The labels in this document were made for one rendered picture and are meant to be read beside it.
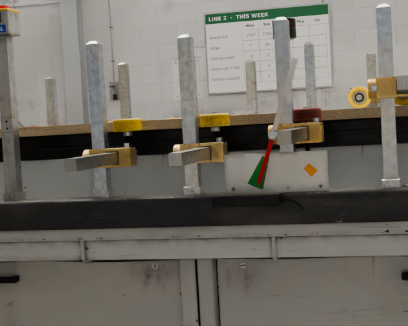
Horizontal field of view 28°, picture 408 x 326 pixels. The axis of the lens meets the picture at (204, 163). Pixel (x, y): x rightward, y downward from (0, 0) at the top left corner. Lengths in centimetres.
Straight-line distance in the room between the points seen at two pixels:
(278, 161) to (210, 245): 29
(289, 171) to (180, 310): 62
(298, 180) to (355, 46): 722
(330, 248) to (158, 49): 766
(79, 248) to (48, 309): 38
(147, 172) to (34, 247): 38
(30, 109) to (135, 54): 150
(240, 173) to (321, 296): 48
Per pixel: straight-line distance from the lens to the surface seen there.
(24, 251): 231
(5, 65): 227
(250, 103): 316
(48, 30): 1012
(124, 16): 978
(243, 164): 205
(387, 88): 201
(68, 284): 253
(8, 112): 227
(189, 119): 209
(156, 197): 210
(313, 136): 202
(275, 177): 204
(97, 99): 216
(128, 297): 247
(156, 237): 216
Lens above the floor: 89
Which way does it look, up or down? 3 degrees down
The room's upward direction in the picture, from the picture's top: 3 degrees counter-clockwise
